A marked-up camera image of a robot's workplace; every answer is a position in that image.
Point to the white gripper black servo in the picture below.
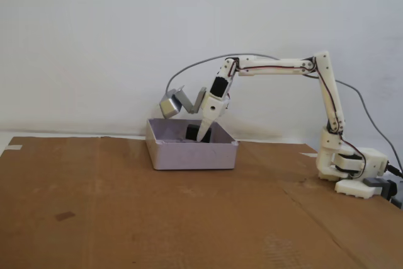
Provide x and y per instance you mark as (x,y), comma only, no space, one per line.
(213,111)

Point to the black rectangular block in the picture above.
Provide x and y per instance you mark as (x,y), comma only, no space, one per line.
(192,133)

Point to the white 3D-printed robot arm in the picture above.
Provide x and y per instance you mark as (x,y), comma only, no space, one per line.
(329,92)

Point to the pale plastic open box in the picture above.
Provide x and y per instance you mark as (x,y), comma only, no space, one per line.
(192,158)

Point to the silver webcam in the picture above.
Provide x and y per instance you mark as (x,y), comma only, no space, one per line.
(168,106)

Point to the white tape piece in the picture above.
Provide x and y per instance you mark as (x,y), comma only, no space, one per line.
(308,154)
(14,147)

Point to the brown cardboard sheet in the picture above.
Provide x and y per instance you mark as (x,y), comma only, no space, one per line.
(126,218)
(362,234)

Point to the grey table clamp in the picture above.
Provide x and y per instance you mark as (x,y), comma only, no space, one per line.
(374,182)

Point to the grey webcam mount bracket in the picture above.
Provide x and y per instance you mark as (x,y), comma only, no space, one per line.
(187,105)

